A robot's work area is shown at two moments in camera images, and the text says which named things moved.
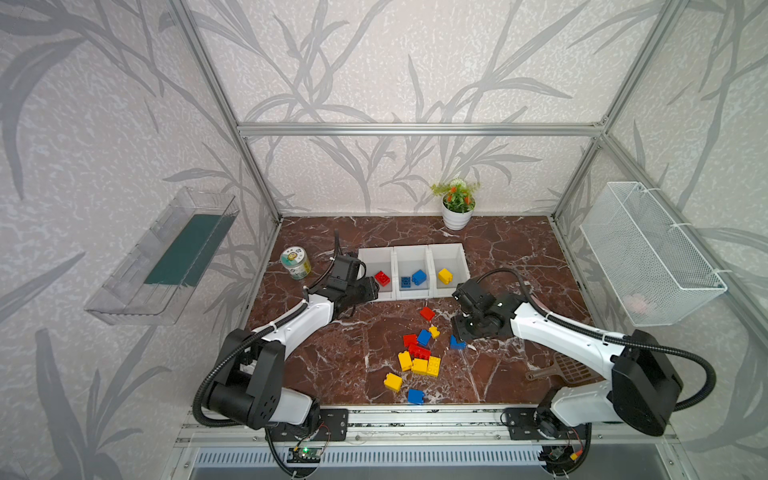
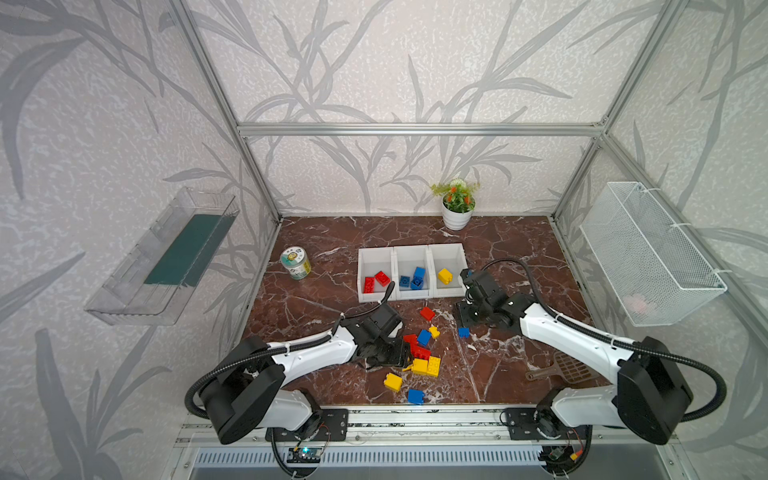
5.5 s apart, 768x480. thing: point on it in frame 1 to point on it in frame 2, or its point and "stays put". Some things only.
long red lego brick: [382, 278] stays put
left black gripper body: [365, 289] to [390, 346]
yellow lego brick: [445, 276] stays put
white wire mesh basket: [656, 277] stays put
